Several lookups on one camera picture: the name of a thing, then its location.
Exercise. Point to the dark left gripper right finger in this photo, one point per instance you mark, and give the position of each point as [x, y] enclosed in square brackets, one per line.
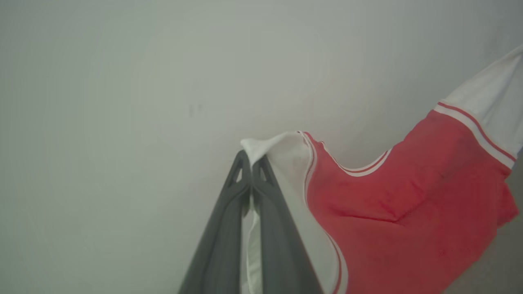
[282, 253]

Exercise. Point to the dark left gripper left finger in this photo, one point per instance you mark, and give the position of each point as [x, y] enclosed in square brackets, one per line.
[220, 245]

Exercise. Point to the red and white jersey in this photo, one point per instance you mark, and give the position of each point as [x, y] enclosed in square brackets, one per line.
[408, 204]

